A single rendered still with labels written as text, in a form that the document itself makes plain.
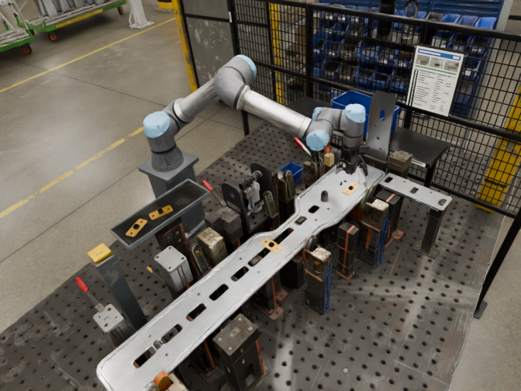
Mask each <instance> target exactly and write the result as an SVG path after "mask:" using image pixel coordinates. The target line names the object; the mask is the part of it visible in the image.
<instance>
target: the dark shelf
mask: <svg viewBox="0 0 521 391"><path fill-rule="evenodd" d="M286 107H287V108H289V109H291V110H293V111H295V112H297V113H299V114H301V115H303V116H306V117H308V118H310V119H312V114H313V112H314V110H315V108H318V107H319V108H323V107H326V108H329V109H332V105H331V104H329V103H326V102H322V101H319V100H316V99H312V98H310V97H307V96H302V97H301V98H299V99H297V100H295V101H294V102H292V103H291V104H289V105H287V106H286ZM333 134H336V135H338V136H341V137H343V130H336V129H334V130H333ZM449 148H450V143H449V142H446V141H444V140H440V139H437V138H434V137H430V136H427V135H425V134H422V133H418V132H416V131H412V130H408V129H406V128H403V127H400V126H395V131H394V132H392V133H391V136H390V142H389V147H388V154H390V155H391V154H393V153H394V152H395V151H396V150H401V151H405V152H407V153H409V154H412V161H411V163H413V164H417V165H418V166H421V167H424V168H427V169H430V168H431V167H432V166H433V165H434V164H435V163H436V162H437V161H438V160H439V158H440V157H441V156H442V155H443V154H444V153H445V152H446V151H447V150H448V149H449Z"/></svg>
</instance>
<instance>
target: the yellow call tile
mask: <svg viewBox="0 0 521 391"><path fill-rule="evenodd" d="M111 253H112V252H111V251H110V250H109V249H108V248H107V247H106V246H105V245H104V244H103V243H102V244H100V245H99V246H97V247H96V248H94V249H93V250H91V251H89V252H88V256H89V257H90V258H91V259H92V260H93V261H94V262H95V263H96V264H97V263H98V262H100V261H101V260H102V259H104V258H106V257H107V256H109V255H110V254H111Z"/></svg>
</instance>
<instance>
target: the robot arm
mask: <svg viewBox="0 0 521 391"><path fill-rule="evenodd" d="M256 73H257V71H256V67H255V65H254V63H253V61H252V60H251V59H250V58H249V57H246V56H243V55H237V56H235V57H233V58H232V59H231V61H229V62H228V63H227V64H225V65H224V66H222V67H221V68H220V69H219V70H218V71H216V72H215V77H214V78H213V79H211V80H210V81H208V82H207V83H205V84H204V85H203V86H202V87H200V88H199V89H197V90H196V91H194V92H193V93H191V94H190V95H189V96H187V97H186V98H185V99H177V100H174V101H173V102H171V103H170V104H169V105H168V106H167V107H166V108H165V109H164V110H163V111H161V112H154V113H153V114H152V113H151V114H150V115H149V116H147V117H146V118H145V119H144V121H143V130H144V133H145V134H146V137H147V141H148V144H149V146H150V150H151V165H152V167H153V169H154V170H155V171H161V172H166V171H173V170H174V169H177V168H179V167H180V166H181V165H182V164H183V163H184V160H185V159H184V156H183V154H182V152H181V151H180V149H179V148H178V146H177V144H176V142H175V138H174V136H175V135H176V134H177V133H178V132H179V131H180V130H181V129H182V128H183V127H184V126H186V125H188V124H189V123H190V122H192V121H193V120H194V119H195V115H197V114H198V113H200V112H201V111H203V110H204V109H206V108H208V107H209V106H210V105H212V104H214V103H215V102H217V101H219V100H220V99H221V100H223V101H224V102H225V103H226V104H227V105H228V106H231V107H233V108H234V109H237V110H240V109H243V110H245V111H247V112H249V113H251V114H253V115H255V116H258V117H260V118H261V119H264V120H266V121H268V122H269V123H272V124H274V125H275V126H278V127H280V128H282V129H283V130H286V131H288V132H289V133H293V134H294V135H296V136H298V137H301V138H302V139H304V140H306V144H307V146H308V147H309V148H310V149H311V150H313V151H320V150H322V149H324V148H325V147H326V145H327V144H328V143H329V141H330V137H331V135H332V133H333V130H334V129H336V130H343V147H341V156H339V157H338V158H337V159H336V169H335V170H334V171H333V172H335V171H336V174H337V173H339V172H340V170H341V169H343V170H344V171H345V173H347V174H350V175H352V174H353V173H354V172H355V171H356V169H357V167H358V166H359V168H358V169H357V173H358V179H357V182H358V184H361V183H364V186H365V188H367V183H368V172H367V165H366V164H365V163H364V159H363V158H362V157H361V155H360V153H363V152H368V151H369V148H370V147H369V146H368V145H367V144H363V143H362V142H363V140H364V139H363V135H364V122H365V108H364V107H363V106H362V105H359V104H353V105H352V104H350V105H348V106H347V107H346V108H345V109H329V108H326V107H323V108H319V107H318V108H315V110H314V112H313V114H312V119H310V118H308V117H306V116H303V115H301V114H299V113H297V112H295V111H293V110H291V109H289V108H287V107H285V106H283V105H281V104H279V103H277V102H274V101H272V100H270V99H268V98H266V97H264V96H262V95H260V94H258V93H256V92H254V91H251V90H250V87H249V86H248V85H249V84H250V83H252V82H253V81H254V79H255V77H256ZM338 161H340V163H339V164H338Z"/></svg>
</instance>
